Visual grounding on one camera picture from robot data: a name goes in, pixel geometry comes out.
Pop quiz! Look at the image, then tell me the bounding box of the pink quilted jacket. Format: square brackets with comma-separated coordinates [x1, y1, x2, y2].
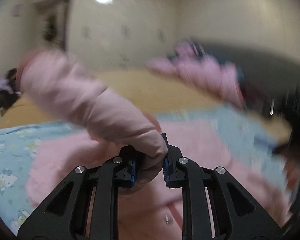
[17, 49, 289, 239]

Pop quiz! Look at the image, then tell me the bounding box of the white bedroom door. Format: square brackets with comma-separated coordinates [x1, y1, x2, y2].
[33, 0, 71, 51]

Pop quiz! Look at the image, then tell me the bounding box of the black backpack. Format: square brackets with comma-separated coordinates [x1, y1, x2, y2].
[0, 68, 21, 109]

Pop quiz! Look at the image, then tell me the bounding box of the grey upholstered headboard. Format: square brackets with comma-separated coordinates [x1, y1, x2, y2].
[189, 38, 300, 120]

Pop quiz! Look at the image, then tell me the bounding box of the purple clothes pile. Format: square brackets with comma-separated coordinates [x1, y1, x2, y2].
[0, 79, 14, 94]

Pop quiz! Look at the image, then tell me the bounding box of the blue cartoon cat blanket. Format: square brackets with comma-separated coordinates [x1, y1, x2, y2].
[0, 106, 290, 239]

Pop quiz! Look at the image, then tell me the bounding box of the bed with tan sheet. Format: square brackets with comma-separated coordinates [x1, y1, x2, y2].
[0, 69, 293, 143]

